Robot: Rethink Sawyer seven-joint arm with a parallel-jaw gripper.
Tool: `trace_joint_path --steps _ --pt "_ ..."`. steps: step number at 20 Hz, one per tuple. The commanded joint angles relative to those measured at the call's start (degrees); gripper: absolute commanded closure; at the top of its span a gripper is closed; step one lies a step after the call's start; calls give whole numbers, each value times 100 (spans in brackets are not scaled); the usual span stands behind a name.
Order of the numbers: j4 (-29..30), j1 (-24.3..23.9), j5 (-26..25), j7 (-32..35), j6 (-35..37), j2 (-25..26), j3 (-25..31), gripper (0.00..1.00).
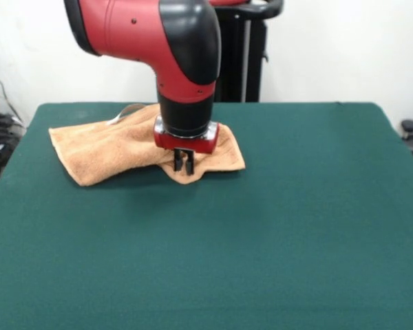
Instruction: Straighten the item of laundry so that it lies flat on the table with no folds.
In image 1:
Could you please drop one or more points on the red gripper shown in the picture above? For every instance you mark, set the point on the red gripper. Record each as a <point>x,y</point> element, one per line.
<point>186,142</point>

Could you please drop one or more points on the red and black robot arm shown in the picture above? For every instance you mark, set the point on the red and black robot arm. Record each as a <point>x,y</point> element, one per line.
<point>151,34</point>

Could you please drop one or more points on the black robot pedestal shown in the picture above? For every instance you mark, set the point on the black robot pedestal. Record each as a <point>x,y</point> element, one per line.
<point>241,62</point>

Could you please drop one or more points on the dark green table cloth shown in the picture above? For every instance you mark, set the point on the dark green table cloth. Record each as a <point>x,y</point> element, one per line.
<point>124,258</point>

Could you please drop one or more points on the tan terry towel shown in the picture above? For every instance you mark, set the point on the tan terry towel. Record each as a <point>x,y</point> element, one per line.
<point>106,151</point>

